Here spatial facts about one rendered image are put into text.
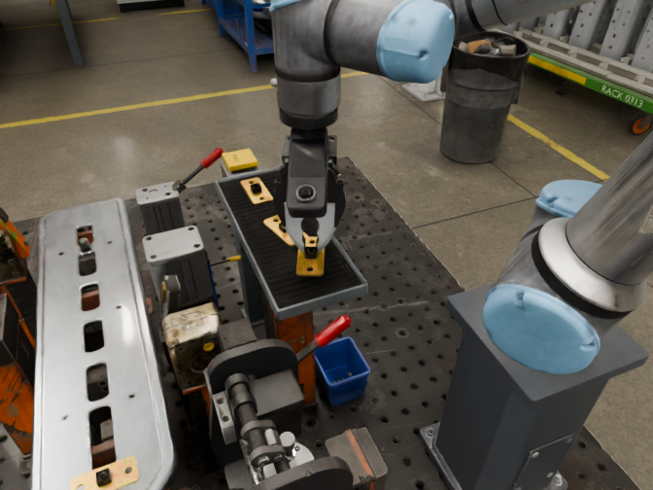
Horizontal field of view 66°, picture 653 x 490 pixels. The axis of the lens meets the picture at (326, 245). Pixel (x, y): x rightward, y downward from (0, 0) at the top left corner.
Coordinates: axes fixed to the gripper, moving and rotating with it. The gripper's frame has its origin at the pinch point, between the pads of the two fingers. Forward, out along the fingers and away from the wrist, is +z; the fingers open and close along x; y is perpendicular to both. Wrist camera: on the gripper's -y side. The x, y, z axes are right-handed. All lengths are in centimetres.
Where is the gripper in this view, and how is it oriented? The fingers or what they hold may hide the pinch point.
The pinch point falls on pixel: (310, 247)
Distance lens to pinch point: 71.7
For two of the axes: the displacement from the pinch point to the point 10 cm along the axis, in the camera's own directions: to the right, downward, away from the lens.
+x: -10.0, -0.2, 0.2
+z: 0.0, 7.8, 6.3
